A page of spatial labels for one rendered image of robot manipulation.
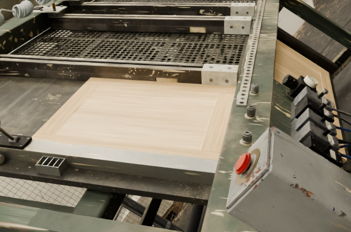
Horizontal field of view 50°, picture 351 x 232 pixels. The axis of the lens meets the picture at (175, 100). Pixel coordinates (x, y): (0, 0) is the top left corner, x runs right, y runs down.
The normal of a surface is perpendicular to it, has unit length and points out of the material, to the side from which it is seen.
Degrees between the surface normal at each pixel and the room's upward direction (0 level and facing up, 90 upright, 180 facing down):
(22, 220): 57
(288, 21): 90
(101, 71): 90
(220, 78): 90
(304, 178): 90
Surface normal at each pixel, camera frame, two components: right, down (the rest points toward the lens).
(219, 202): -0.07, -0.87
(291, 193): -0.25, 0.49
